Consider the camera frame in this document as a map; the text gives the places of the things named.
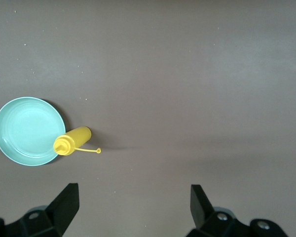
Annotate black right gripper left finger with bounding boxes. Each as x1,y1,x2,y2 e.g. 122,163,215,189
0,182,80,237

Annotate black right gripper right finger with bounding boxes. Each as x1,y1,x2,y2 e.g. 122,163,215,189
186,184,287,237

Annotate mint green plate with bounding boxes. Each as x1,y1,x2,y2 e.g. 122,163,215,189
0,96,67,166

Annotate yellow squeeze bottle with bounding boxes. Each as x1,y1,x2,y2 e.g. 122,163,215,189
53,126,102,157

